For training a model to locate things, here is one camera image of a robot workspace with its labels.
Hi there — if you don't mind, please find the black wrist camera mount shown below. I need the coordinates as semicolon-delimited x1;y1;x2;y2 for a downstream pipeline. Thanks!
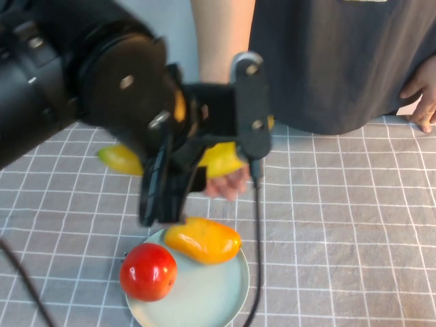
228;50;273;161

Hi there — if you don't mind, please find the person's left hand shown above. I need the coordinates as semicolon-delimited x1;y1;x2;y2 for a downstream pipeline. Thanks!
399;61;436;134

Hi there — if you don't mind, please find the dark arm cable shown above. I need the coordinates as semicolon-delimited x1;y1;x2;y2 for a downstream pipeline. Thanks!
0;237;57;327

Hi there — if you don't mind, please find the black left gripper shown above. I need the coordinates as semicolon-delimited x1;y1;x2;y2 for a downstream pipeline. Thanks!
138;63;239;228

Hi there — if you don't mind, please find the black camera cable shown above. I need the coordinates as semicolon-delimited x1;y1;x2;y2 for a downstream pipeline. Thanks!
234;158;265;327

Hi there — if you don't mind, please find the pale green round plate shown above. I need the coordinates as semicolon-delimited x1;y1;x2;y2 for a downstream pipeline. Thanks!
124;228;251;327

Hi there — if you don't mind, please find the yellow banana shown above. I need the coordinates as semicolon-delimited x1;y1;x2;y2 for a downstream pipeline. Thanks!
97;114;275;178

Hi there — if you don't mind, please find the red apple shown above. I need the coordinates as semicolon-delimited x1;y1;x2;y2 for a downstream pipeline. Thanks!
119;243;178;302

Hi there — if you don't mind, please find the grey white-checked tablecloth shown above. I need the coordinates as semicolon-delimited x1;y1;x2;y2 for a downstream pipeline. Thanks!
0;115;436;327

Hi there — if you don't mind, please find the person's right forearm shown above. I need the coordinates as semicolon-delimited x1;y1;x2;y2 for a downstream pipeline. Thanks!
189;0;257;86

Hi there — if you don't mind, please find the person's right hand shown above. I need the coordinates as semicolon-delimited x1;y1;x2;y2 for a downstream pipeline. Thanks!
204;166;253;202

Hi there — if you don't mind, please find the orange yellow mango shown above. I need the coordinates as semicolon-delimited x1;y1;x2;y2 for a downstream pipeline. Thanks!
163;217;243;266

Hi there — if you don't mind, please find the dark grey shirt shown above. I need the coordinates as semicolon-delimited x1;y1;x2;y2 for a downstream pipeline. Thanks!
247;0;436;136

